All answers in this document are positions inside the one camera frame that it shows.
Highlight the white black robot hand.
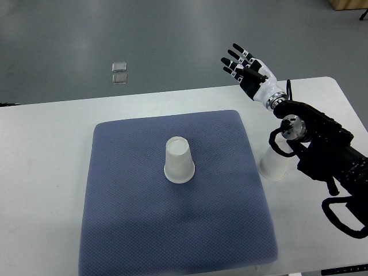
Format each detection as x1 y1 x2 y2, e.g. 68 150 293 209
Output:
221 43 289 110

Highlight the white paper cup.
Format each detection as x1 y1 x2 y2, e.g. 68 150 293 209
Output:
164 136 195 184
258 146 289 181

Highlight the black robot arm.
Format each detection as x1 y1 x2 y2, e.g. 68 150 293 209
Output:
269 81 367 197

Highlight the wooden box corner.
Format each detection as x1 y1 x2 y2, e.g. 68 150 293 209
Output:
328 0 367 11

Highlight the white paper cup on mat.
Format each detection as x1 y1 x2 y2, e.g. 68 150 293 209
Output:
164 136 195 184

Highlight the black tripod leg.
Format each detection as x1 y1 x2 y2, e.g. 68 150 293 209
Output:
359 9 368 21

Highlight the upper metal floor plate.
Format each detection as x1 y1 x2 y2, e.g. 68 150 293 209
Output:
112 62 127 72

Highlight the blue textured mat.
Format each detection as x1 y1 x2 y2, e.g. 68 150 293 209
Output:
79 110 278 275

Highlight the black label strip bottom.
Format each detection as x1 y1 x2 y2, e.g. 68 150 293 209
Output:
321 264 367 275

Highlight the black object at left edge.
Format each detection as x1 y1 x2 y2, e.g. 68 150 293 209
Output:
0 102 21 107

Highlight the black cable loop lower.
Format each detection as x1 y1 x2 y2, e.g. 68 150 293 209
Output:
321 195 368 239

